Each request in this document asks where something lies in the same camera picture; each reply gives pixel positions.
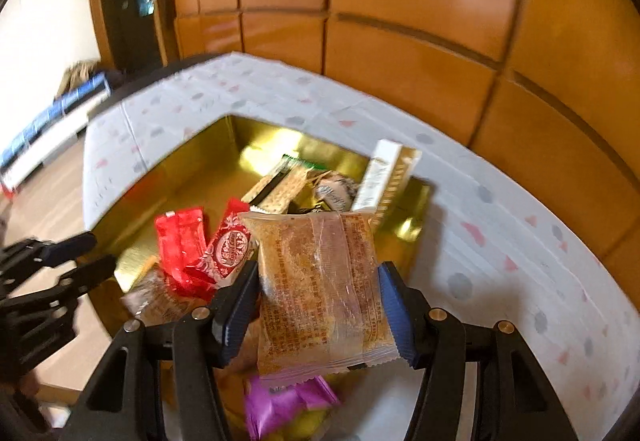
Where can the plain red snack packet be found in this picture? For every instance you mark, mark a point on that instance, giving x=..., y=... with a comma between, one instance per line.
x=180, y=241

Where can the long white gold packet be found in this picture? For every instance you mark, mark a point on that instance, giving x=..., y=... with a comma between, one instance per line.
x=382, y=181

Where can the pale patterned tablecloth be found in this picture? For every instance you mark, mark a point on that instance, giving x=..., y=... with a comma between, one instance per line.
x=500, y=246

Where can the clear golden pastry packet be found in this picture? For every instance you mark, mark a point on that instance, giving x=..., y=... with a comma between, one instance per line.
x=320, y=291

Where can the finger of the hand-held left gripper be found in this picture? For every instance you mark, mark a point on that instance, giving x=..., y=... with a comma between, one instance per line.
x=92, y=273
x=70, y=245

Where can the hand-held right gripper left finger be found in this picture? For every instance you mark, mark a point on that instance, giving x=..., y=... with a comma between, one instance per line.
x=240, y=316

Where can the red white wafer packet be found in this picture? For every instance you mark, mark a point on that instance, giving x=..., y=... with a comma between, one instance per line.
x=227, y=248

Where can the green cracker packet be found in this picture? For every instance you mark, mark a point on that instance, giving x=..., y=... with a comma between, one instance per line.
x=282, y=183

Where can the oat bar packet red ends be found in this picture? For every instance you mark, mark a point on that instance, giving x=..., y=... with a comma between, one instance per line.
x=150, y=298

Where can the black tin box gold inside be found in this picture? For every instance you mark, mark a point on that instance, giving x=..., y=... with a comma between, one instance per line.
x=260, y=146

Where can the dark brown gold packet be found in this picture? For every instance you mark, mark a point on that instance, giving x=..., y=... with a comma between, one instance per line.
x=335, y=191

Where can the blue white low cabinet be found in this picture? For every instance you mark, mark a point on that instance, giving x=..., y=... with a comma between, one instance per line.
x=45, y=131

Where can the purple candy packet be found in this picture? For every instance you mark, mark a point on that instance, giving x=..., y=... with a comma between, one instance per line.
x=285, y=403

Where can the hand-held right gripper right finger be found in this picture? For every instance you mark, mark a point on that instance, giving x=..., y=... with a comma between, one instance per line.
x=397, y=321

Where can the brown bundle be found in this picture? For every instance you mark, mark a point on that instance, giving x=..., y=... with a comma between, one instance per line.
x=77, y=73

